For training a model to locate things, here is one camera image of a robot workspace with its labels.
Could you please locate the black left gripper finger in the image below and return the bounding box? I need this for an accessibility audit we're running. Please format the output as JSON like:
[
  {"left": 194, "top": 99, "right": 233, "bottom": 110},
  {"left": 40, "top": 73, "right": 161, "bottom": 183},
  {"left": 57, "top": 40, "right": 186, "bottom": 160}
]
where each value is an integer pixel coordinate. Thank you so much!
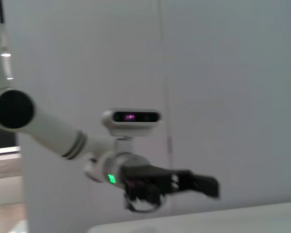
[
  {"left": 174, "top": 168, "right": 220, "bottom": 187},
  {"left": 175, "top": 181, "right": 220, "bottom": 199}
]

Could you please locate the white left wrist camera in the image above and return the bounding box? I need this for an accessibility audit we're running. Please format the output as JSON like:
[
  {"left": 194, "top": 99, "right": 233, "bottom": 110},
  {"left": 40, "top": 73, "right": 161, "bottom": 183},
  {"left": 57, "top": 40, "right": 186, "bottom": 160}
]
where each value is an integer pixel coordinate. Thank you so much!
[{"left": 101, "top": 108, "right": 162, "bottom": 139}]

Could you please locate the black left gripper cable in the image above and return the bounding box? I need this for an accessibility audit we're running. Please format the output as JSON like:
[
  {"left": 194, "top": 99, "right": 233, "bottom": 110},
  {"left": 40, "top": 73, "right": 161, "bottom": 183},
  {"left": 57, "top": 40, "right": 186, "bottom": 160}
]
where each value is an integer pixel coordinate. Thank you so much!
[{"left": 123, "top": 194, "right": 168, "bottom": 214}]

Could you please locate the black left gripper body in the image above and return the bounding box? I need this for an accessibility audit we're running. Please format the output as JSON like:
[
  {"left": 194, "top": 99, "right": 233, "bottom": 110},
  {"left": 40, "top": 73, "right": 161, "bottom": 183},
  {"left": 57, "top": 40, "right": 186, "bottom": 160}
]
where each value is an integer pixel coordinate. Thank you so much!
[{"left": 120, "top": 164, "right": 178, "bottom": 205}]

